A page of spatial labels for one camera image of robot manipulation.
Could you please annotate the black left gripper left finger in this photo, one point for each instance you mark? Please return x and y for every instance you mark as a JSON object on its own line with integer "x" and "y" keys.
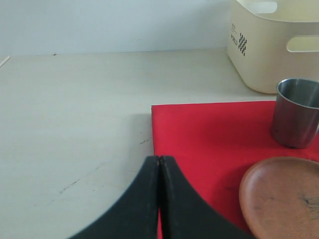
{"x": 135, "y": 214}

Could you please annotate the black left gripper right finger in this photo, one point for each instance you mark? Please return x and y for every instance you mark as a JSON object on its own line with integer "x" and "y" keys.
{"x": 183, "y": 212}

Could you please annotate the red paper table mat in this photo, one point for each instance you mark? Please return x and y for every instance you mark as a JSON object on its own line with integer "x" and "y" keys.
{"x": 215, "y": 144}

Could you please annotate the brown wooden plate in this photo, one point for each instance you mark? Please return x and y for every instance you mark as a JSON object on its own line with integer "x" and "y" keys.
{"x": 279, "y": 198}

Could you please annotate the stainless steel cup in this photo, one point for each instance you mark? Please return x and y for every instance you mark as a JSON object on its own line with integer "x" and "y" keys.
{"x": 295, "y": 121}

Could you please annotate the cream plastic bin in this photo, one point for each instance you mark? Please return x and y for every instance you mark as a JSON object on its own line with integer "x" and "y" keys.
{"x": 273, "y": 40}

